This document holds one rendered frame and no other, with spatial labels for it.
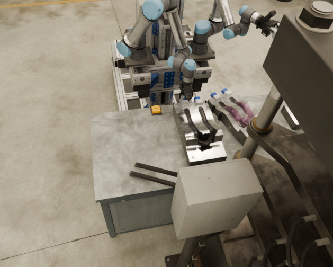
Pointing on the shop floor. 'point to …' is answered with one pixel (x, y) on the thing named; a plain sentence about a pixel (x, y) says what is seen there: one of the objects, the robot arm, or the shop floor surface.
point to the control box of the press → (210, 203)
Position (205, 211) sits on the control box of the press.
